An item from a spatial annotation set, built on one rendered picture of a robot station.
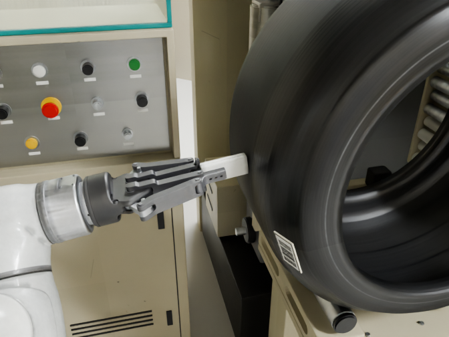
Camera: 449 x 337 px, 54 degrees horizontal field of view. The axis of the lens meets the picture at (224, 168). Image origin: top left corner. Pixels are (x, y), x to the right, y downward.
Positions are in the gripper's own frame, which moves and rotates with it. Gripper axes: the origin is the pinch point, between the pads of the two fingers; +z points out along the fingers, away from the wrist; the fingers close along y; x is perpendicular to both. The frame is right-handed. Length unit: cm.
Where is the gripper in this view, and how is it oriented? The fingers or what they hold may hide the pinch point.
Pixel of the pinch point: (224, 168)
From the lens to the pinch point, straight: 65.3
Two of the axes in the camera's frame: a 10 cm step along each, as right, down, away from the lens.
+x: 1.4, 8.4, 5.2
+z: 9.6, -2.4, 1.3
